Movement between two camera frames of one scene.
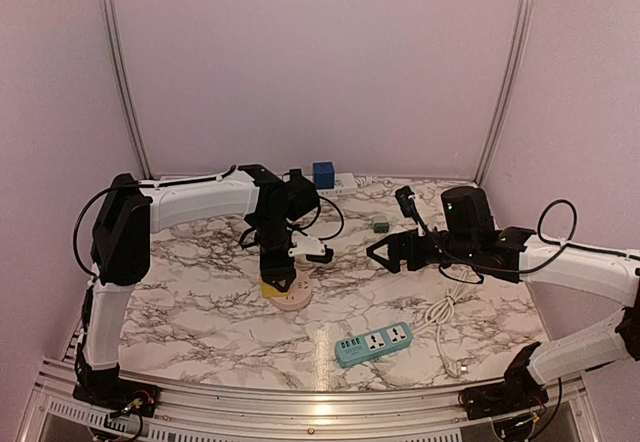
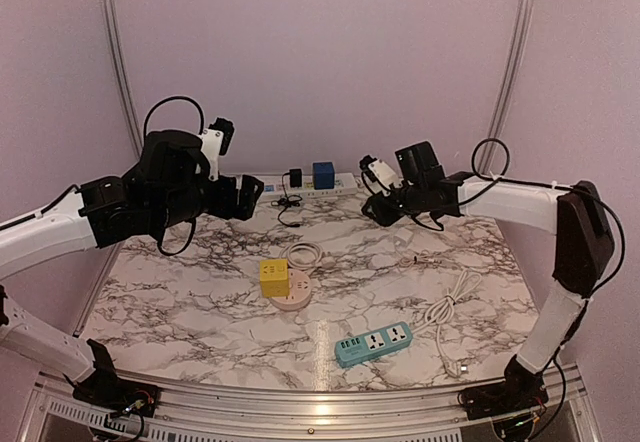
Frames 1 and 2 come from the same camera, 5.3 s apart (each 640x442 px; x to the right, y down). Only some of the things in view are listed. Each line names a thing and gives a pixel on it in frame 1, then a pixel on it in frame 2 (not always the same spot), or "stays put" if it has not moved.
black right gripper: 396,242 -> 382,215
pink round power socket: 299,295 stays put
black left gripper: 273,269 -> 243,210
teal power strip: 354,348 stays put
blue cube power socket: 323,175 stays put
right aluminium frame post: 515,69 stays put
